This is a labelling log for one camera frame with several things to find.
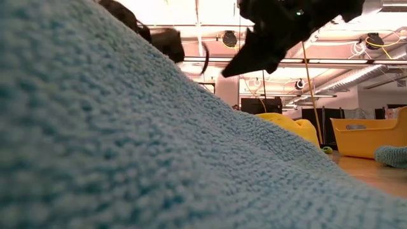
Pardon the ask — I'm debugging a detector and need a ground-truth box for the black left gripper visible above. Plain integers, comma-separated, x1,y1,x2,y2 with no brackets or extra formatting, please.
149,27,186,64

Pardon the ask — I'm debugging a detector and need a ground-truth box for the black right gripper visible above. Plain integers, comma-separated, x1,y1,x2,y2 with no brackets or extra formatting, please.
221,0,366,78

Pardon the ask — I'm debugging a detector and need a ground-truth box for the yellow microfiber towel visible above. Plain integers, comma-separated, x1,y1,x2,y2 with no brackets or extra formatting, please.
256,112,321,149

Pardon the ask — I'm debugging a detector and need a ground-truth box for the blue microfiber towel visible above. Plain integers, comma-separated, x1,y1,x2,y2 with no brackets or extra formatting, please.
0,0,407,229
374,145,407,169

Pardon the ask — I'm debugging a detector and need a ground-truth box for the orange-yellow plastic basket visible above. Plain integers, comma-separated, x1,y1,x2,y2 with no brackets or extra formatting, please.
329,106,407,160

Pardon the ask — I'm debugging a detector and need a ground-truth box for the black monitor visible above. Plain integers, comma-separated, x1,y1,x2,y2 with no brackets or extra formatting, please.
240,97,283,115

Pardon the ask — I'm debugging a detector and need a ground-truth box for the long ceiling light fixture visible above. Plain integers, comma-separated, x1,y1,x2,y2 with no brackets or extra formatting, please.
183,56,407,66

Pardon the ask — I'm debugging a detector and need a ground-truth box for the black partition panel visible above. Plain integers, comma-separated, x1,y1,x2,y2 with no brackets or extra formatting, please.
301,108,345,146

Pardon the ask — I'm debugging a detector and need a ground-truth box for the black hanging cable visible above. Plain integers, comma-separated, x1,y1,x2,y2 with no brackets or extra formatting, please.
261,69,268,111

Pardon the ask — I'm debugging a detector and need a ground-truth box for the yellow hanging cable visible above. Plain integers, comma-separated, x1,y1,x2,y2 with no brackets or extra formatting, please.
300,40,324,146

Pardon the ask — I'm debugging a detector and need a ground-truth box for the silver flexible air duct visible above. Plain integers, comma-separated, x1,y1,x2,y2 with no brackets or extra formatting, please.
313,62,407,95

